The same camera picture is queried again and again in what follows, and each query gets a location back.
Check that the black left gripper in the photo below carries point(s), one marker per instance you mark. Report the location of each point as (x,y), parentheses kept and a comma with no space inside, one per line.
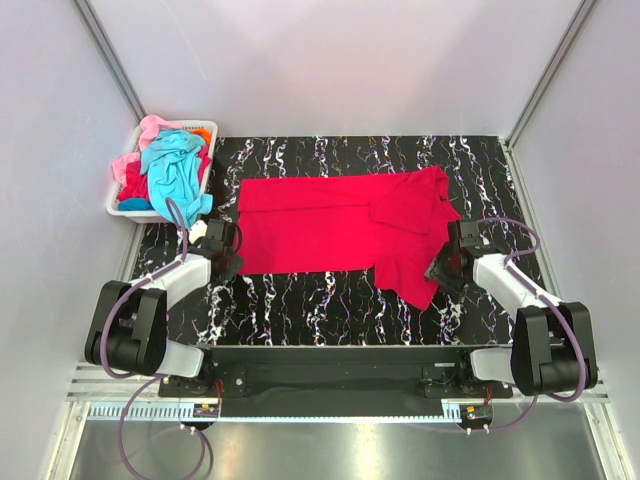
(234,268)

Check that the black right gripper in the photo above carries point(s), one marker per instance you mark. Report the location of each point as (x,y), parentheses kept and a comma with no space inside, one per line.
(435,270)

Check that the red t-shirt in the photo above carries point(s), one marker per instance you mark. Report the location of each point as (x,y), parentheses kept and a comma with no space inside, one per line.
(394,224)

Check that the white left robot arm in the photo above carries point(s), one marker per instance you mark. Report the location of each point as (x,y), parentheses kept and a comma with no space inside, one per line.
(128,333)

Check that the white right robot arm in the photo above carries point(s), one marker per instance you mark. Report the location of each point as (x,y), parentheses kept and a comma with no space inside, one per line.
(552,351)

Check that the white plastic laundry basket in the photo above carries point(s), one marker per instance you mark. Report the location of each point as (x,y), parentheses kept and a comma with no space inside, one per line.
(150,216)

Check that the light blue t-shirt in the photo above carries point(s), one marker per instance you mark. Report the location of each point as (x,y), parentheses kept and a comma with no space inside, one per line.
(176,140)

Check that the magenta t-shirt in basket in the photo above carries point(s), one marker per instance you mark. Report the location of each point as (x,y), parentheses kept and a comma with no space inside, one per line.
(156,177)

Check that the orange t-shirt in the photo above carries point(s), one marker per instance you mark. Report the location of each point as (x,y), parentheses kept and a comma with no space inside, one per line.
(205,134)

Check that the right electronics board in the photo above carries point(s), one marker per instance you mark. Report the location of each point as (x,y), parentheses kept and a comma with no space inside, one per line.
(476,412)

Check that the electronics board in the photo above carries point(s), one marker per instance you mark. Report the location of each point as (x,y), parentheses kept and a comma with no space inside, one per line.
(206,410)
(476,412)

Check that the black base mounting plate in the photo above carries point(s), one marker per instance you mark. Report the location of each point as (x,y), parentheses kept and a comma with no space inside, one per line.
(331,383)

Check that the left electronics board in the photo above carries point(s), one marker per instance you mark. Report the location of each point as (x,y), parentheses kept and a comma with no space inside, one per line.
(206,410)

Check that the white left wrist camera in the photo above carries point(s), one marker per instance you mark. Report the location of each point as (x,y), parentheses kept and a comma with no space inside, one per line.
(197,231)

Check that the white slotted cable duct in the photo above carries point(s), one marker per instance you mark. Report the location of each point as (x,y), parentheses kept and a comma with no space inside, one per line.
(183,411)

